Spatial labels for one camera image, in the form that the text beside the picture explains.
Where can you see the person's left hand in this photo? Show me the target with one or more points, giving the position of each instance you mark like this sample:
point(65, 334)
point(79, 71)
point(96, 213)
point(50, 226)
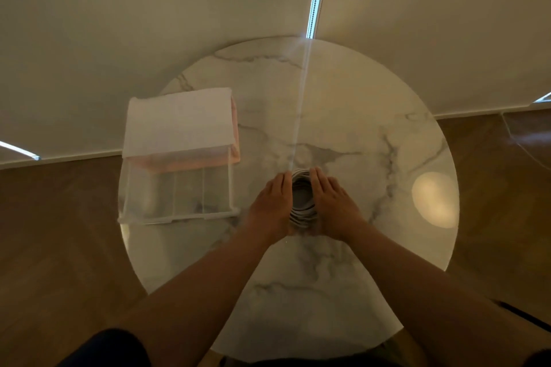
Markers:
point(271, 212)

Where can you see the person's right hand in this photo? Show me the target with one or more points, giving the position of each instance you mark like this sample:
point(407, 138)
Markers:
point(338, 212)

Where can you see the clear plastic drawer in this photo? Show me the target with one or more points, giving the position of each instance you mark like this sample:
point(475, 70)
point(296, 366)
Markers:
point(181, 194)

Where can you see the pink white storage box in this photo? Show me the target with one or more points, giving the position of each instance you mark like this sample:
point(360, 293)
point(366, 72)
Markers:
point(181, 121)

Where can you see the person's right forearm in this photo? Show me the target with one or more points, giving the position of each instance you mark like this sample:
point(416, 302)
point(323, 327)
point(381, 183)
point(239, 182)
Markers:
point(439, 302)

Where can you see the person's left forearm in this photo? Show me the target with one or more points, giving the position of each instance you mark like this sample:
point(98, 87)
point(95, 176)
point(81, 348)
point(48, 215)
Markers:
point(193, 302)

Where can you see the person's black clothing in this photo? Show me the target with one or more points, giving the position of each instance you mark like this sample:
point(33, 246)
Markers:
point(107, 349)

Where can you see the beige roller blind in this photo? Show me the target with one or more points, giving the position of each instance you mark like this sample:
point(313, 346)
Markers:
point(129, 22)
point(443, 18)

